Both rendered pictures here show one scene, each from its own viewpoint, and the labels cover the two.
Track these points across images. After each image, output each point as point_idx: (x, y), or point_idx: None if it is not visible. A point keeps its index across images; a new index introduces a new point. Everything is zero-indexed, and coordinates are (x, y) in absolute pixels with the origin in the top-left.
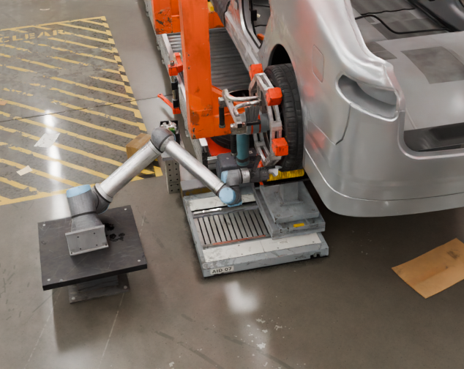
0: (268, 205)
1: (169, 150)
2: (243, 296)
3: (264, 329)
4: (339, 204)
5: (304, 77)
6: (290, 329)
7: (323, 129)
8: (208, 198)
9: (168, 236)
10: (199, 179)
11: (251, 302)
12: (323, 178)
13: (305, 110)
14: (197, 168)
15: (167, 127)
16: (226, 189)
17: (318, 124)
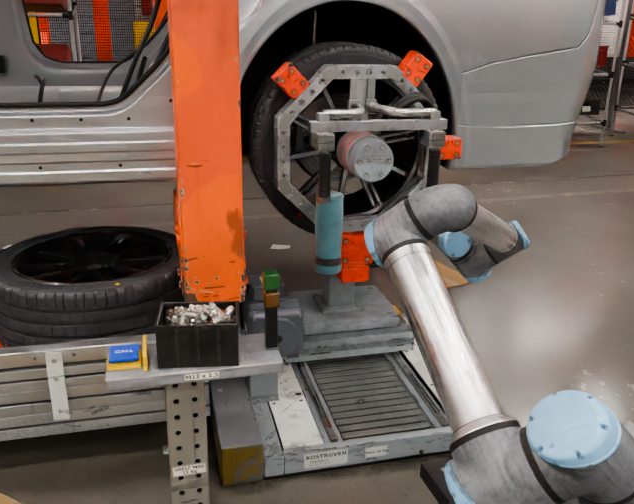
0: (360, 319)
1: (478, 211)
2: (537, 401)
3: (598, 383)
4: (569, 140)
5: (460, 3)
6: (582, 363)
7: (542, 47)
8: (279, 419)
9: (392, 500)
10: (504, 234)
11: (548, 393)
12: (540, 125)
13: (465, 59)
14: (496, 216)
15: (203, 310)
16: (517, 222)
17: (522, 51)
